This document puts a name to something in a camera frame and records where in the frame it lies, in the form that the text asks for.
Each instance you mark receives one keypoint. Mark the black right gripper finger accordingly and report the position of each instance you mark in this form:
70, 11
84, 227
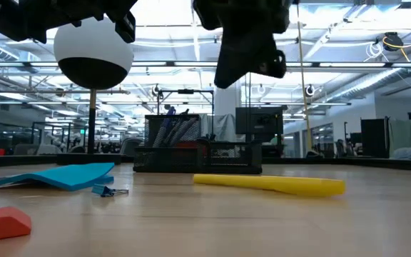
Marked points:
278, 69
244, 57

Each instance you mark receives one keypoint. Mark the purple pen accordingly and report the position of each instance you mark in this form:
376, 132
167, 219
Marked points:
164, 126

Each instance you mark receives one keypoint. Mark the yellow highlighter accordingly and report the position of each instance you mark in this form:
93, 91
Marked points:
280, 185

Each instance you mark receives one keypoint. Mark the black mesh desk organizer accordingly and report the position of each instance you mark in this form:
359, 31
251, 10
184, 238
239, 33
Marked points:
170, 160

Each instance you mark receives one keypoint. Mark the blue sticky note pad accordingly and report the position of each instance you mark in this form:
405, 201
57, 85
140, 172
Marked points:
66, 176

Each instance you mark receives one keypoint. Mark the orange eraser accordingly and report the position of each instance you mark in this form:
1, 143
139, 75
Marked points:
2, 225

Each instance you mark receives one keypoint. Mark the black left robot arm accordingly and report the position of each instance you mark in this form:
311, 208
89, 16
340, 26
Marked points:
5, 18

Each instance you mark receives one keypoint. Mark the black monitor on stand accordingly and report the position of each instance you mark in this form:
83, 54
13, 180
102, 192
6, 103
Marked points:
259, 121

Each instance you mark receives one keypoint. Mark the black tall cabinet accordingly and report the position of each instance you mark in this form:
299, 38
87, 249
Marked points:
375, 139

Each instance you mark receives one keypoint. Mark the blue binder clip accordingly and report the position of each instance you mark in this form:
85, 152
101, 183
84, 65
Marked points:
102, 190

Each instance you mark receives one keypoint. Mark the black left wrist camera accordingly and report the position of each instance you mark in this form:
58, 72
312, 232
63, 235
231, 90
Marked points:
127, 30

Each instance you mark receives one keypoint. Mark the black background rig frame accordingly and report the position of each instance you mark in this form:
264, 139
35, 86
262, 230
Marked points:
186, 91

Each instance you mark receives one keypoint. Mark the black aluminium table frame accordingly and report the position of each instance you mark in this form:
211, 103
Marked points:
334, 162

